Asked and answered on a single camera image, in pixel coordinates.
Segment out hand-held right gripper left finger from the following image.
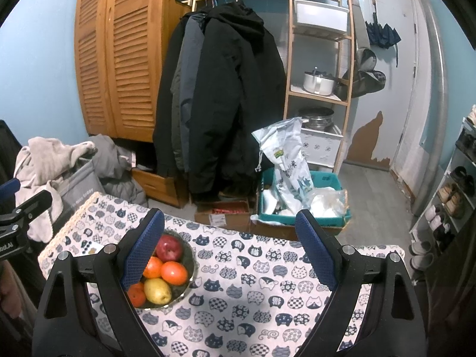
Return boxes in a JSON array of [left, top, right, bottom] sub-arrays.
[[32, 208, 166, 357]]

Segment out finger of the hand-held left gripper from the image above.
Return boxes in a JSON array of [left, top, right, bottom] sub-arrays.
[[15, 190, 53, 220], [0, 178, 21, 199]]

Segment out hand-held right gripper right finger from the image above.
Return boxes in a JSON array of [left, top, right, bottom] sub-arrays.
[[295, 209, 428, 357]]

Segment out small orange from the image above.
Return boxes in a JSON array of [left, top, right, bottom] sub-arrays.
[[127, 283, 147, 308], [143, 256, 163, 279]]

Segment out red apple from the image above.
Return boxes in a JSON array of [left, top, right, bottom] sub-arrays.
[[155, 234, 184, 263]]

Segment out large orange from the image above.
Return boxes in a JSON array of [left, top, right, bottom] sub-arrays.
[[161, 261, 188, 286]]

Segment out yellow pear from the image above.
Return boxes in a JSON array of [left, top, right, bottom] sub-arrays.
[[143, 278, 172, 305]]

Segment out dark glass bowl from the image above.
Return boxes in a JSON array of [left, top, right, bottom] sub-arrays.
[[124, 231, 196, 310]]

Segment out beige garment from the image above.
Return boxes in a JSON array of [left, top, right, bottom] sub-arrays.
[[14, 136, 98, 243]]

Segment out teal plastic crate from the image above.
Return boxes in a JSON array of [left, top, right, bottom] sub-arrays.
[[259, 168, 352, 227]]

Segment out grey fabric bin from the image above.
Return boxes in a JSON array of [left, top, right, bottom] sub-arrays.
[[56, 158, 108, 227]]

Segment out clear plastic bag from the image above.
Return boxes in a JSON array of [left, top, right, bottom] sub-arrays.
[[305, 186, 348, 219]]

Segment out wooden drawer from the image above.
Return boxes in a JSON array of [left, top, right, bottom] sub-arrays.
[[131, 167, 191, 209]]

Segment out cat print tablecloth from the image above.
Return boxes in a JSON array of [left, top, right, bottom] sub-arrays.
[[37, 191, 408, 357]]

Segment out grey padded jacket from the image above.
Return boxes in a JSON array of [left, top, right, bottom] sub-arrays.
[[88, 134, 149, 209]]

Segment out cardboard box with red packets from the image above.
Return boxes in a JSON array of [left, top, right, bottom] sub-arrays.
[[194, 199, 253, 232]]

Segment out plastic bags in bin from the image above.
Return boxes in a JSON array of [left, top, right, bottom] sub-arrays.
[[252, 116, 315, 214]]

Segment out white lattice basket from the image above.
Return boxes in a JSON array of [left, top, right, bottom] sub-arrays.
[[299, 123, 344, 168]]

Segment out steel steamer pot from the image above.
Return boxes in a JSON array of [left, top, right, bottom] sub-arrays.
[[298, 107, 335, 131]]

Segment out group of shoes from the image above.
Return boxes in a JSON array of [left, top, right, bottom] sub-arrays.
[[410, 108, 476, 271]]

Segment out wooden louvred wardrobe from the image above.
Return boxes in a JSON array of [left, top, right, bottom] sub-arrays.
[[73, 0, 192, 144]]

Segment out white cooking pot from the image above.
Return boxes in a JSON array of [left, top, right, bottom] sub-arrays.
[[302, 68, 338, 96]]

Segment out shoe rack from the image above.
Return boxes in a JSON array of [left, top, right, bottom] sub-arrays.
[[409, 106, 476, 279]]

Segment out green hanging bag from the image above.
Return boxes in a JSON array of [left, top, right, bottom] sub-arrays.
[[340, 48, 387, 99]]

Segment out grey hanging jacket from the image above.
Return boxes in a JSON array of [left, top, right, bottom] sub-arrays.
[[170, 11, 209, 173]]

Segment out wooden shelf rack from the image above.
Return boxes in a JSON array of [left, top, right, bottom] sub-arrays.
[[283, 0, 356, 175]]

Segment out grey pipe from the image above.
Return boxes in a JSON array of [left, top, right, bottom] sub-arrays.
[[409, 0, 448, 217]]

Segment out navy folded umbrella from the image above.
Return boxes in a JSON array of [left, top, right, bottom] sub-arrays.
[[365, 20, 402, 68]]

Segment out large white storage bin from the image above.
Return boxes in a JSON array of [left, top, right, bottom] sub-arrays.
[[294, 0, 350, 34]]

